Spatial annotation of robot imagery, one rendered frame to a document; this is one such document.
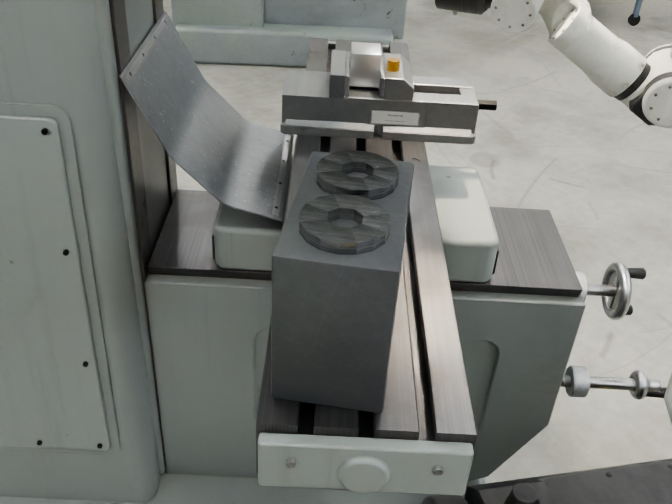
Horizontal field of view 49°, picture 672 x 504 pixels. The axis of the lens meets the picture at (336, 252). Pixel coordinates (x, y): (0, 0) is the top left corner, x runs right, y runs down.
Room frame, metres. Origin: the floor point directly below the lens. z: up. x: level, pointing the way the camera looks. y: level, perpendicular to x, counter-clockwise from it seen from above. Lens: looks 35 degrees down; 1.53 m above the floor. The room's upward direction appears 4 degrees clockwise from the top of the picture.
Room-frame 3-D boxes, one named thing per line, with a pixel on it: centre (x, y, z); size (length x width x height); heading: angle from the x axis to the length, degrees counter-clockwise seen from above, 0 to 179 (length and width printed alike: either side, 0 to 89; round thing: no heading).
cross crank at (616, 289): (1.20, -0.53, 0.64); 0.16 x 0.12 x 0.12; 91
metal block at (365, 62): (1.27, -0.03, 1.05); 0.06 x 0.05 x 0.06; 1
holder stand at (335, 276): (0.66, -0.01, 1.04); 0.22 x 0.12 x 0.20; 174
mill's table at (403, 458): (1.12, -0.03, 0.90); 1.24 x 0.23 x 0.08; 1
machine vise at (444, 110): (1.27, -0.06, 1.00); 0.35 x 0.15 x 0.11; 91
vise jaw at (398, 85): (1.27, -0.09, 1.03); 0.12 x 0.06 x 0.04; 1
